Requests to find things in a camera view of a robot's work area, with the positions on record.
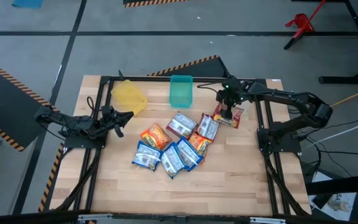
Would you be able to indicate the black desk leg frame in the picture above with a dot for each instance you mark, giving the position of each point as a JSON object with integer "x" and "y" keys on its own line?
{"x": 346, "y": 80}

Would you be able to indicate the blue Maruchan noodle packet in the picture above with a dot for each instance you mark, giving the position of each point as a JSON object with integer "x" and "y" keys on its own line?
{"x": 189, "y": 154}
{"x": 146, "y": 155}
{"x": 172, "y": 160}

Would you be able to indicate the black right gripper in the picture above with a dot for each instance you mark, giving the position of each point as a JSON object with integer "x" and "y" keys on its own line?
{"x": 232, "y": 91}

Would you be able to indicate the black floor stand beam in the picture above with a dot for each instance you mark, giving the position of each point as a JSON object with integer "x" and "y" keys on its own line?
{"x": 340, "y": 185}

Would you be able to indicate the blue floor sheet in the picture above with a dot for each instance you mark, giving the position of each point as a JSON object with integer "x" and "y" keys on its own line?
{"x": 26, "y": 3}

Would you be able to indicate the red floor stand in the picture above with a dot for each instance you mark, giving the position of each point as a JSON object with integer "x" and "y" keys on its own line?
{"x": 301, "y": 23}

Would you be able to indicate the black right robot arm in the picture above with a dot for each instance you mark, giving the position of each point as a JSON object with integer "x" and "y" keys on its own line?
{"x": 291, "y": 98}

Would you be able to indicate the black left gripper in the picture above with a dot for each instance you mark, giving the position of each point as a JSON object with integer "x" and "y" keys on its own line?
{"x": 109, "y": 119}

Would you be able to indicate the yellow plastic bin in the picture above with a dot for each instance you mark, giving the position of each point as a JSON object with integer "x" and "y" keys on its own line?
{"x": 129, "y": 96}

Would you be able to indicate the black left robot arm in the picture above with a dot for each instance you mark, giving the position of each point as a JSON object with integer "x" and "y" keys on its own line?
{"x": 73, "y": 124}

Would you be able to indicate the large black hazard-striped mat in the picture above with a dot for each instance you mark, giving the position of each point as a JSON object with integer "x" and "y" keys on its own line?
{"x": 5, "y": 102}

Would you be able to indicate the black aluminium table frame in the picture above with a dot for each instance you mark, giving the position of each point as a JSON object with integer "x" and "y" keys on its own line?
{"x": 141, "y": 78}

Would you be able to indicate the black hazard-striped floor mat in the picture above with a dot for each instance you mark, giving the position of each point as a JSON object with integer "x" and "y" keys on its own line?
{"x": 204, "y": 70}
{"x": 141, "y": 2}

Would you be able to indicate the white printed paper sheet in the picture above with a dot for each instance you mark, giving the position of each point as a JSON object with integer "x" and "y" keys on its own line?
{"x": 337, "y": 202}

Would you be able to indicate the yellow black hazard tape strip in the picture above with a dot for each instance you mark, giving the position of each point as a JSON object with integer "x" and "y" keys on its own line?
{"x": 50, "y": 180}

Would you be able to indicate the teal plastic bin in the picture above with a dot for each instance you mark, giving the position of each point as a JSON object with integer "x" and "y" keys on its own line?
{"x": 181, "y": 91}

